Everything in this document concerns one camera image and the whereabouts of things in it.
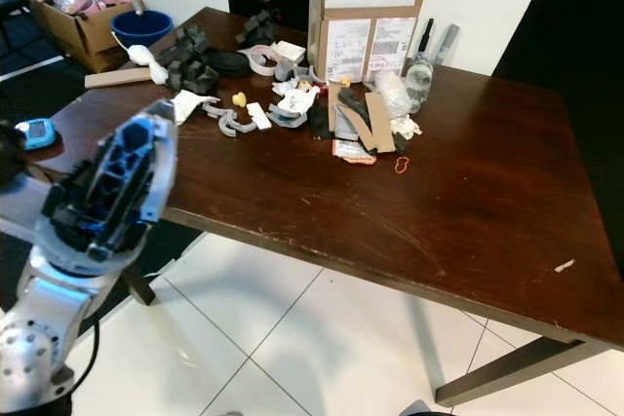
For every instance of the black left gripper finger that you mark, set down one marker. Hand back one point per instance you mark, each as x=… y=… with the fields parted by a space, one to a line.
x=168 y=158
x=136 y=153

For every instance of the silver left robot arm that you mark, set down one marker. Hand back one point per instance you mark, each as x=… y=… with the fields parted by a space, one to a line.
x=44 y=338

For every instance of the crumpled white paper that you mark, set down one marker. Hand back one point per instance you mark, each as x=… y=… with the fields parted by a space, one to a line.
x=192 y=104

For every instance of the grey curved plastic part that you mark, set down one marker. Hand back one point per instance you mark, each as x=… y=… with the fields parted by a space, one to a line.
x=229 y=124

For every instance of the flat wooden strip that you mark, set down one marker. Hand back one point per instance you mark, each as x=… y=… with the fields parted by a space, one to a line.
x=112 y=78

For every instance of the small yellow object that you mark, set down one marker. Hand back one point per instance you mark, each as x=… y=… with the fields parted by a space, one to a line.
x=239 y=99

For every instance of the flat white plastic piece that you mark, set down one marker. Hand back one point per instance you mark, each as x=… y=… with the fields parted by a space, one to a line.
x=259 y=116

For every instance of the small blue device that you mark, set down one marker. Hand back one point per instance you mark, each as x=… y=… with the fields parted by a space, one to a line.
x=36 y=133

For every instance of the black round disc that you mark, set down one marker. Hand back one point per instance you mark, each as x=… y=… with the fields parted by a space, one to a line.
x=232 y=62

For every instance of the open brown cardboard box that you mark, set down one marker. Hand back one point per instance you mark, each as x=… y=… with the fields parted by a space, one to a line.
x=83 y=41

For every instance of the blue plastic bucket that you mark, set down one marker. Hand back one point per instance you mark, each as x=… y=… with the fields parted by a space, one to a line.
x=141 y=26

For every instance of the white tape roll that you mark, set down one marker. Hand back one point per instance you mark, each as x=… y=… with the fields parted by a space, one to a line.
x=261 y=60

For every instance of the printed white wrapper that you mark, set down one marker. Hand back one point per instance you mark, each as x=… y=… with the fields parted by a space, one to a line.
x=297 y=96

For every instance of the small black foam block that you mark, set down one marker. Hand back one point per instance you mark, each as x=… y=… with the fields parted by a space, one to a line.
x=260 y=29

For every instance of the black cloth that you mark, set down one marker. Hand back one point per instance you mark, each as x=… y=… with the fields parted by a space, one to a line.
x=322 y=119

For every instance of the small white box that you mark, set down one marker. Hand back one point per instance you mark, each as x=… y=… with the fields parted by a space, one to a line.
x=291 y=52

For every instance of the red and white packet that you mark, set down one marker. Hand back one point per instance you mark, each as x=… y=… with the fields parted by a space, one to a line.
x=354 y=152

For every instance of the brown cardboard cutout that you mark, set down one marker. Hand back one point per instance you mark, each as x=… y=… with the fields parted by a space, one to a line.
x=378 y=129

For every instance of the red rubber band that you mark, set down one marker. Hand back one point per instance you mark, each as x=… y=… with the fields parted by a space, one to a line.
x=397 y=166

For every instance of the labelled cardboard carton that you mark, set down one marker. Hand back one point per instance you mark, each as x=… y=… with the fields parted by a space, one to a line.
x=366 y=31

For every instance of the clear plastic bag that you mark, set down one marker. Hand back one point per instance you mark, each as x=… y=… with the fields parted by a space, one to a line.
x=395 y=94

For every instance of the white tissue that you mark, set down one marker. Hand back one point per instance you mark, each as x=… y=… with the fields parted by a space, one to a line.
x=406 y=128

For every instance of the clear glass bottle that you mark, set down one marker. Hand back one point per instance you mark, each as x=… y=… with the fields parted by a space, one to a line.
x=421 y=77

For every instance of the black marker pen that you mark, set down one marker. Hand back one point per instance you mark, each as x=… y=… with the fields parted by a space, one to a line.
x=426 y=36

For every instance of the dark brown wooden table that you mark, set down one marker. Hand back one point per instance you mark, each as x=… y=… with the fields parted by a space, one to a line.
x=478 y=182

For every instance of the small white paper scrap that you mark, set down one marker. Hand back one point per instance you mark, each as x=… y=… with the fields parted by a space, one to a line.
x=565 y=266

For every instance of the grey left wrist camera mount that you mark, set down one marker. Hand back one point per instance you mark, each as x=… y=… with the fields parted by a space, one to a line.
x=19 y=207

